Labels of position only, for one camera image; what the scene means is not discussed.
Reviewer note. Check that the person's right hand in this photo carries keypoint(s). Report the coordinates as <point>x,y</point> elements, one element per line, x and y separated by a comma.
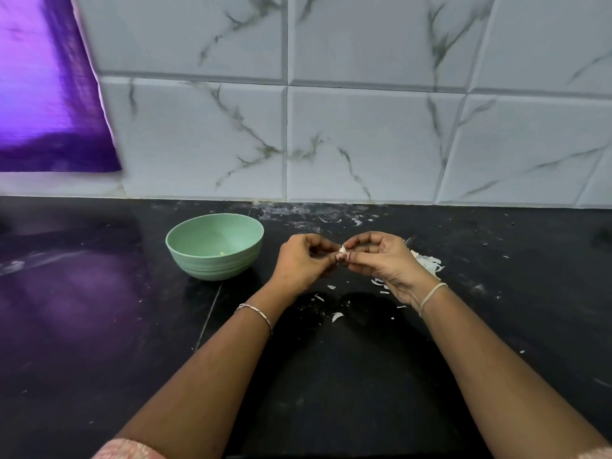
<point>387,261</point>

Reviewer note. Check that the pink patterned sleeve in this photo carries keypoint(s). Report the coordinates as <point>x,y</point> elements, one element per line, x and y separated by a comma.
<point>600,454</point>
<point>129,449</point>

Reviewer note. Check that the small fallen garlic piece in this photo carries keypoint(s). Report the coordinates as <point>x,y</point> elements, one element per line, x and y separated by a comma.
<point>337,316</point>

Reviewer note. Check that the mint green bowl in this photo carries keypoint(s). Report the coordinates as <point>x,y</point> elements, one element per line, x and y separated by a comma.
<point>214,245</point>

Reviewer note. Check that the person's right forearm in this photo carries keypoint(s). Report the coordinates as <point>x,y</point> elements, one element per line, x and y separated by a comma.
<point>521,382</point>

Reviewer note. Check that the pink patterned left sleeve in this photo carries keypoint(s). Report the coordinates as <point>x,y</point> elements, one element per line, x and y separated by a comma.
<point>129,449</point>

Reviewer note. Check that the white garlic bulb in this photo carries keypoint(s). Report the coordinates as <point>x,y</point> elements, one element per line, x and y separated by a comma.
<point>341,252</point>

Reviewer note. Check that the person's left hand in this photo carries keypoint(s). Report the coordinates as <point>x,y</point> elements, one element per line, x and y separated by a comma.
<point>301,263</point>

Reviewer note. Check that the purple cloth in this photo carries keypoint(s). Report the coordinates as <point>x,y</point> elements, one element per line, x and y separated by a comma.
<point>53,86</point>

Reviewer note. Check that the pink patterned right sleeve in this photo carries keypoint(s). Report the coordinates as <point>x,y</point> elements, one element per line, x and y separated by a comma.
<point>600,454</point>

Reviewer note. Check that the person's left forearm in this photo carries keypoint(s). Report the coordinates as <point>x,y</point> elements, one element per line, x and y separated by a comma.
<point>191,392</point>

